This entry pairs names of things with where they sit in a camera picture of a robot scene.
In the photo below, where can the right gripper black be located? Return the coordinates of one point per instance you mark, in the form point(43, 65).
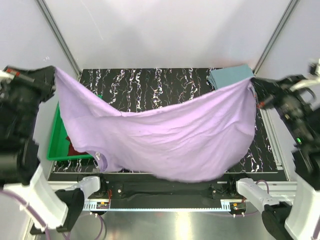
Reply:
point(266, 91)

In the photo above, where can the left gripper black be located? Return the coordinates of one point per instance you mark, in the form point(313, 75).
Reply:
point(44, 78)

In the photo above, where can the purple t shirt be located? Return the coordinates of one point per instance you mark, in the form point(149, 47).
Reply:
point(194, 141)

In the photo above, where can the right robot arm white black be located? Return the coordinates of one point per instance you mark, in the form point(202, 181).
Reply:
point(296, 217)

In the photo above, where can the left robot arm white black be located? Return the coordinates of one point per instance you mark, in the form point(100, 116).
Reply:
point(21, 173)

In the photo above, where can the green plastic bin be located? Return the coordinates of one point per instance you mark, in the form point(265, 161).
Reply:
point(58, 148)

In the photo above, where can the dark red t shirt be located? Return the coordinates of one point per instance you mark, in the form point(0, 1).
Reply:
point(71, 149)

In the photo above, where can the folded blue-grey t shirt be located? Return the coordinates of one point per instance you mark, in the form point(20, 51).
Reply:
point(220, 78)

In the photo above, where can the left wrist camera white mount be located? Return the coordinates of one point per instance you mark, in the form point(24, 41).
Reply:
point(6, 77)

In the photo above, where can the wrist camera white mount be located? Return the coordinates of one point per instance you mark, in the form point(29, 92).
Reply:
point(312, 78)
point(6, 77)

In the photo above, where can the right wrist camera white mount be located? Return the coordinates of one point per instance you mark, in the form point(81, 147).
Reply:
point(312, 78)

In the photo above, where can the left aluminium frame post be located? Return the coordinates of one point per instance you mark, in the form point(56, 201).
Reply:
point(44, 9)

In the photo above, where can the aluminium frame post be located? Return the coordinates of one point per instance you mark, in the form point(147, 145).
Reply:
point(276, 33)
point(44, 9)

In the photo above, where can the right aluminium frame post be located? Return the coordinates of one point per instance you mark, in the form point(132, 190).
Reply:
point(276, 33)

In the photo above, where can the white slotted cable duct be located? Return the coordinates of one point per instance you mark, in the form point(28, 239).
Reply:
point(95, 205)

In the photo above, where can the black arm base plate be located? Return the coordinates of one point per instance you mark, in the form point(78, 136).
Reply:
point(142, 189)

